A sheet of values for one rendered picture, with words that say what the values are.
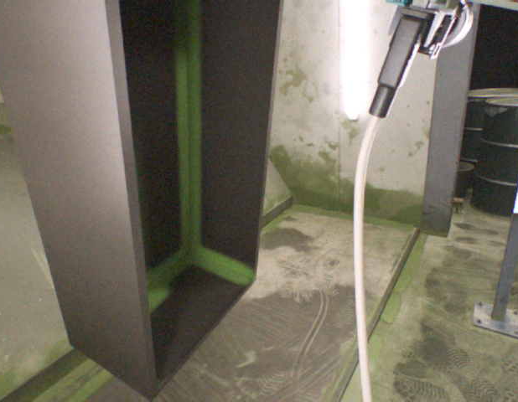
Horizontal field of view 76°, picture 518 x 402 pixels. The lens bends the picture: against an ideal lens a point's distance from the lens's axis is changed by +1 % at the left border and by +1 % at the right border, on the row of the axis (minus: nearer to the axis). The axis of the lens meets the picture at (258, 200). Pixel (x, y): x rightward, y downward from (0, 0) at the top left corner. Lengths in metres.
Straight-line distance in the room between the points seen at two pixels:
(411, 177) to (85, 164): 2.30
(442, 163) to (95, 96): 2.31
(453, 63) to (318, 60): 0.90
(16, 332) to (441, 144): 2.60
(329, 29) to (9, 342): 2.60
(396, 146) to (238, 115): 1.67
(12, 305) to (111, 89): 1.41
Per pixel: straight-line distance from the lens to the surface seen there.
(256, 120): 1.14
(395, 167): 2.68
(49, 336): 1.88
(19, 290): 1.89
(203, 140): 1.28
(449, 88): 2.52
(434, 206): 2.72
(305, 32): 2.81
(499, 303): 2.05
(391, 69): 0.54
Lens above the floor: 1.29
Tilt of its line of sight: 22 degrees down
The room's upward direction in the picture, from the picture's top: 6 degrees counter-clockwise
